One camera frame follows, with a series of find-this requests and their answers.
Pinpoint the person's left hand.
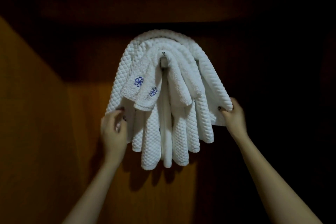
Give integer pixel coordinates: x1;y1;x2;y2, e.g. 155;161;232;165
100;107;128;164

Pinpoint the person's right hand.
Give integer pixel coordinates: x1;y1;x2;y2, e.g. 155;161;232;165
218;97;249;141

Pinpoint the white waffle bathrobe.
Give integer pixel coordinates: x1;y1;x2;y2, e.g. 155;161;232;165
105;29;233;171

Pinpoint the person's left forearm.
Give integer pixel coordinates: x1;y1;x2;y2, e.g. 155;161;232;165
62;159;122;224

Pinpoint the person's right forearm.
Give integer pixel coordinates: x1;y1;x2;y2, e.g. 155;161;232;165
234;132;323;224

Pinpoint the white towel, small blue emblem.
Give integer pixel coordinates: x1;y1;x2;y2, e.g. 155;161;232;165
133;45;202;112

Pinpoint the white towel, large blue emblem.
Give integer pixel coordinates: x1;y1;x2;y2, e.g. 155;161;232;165
120;41;163;102

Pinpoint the metal wall hook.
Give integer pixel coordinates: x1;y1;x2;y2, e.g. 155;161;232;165
160;51;169;69

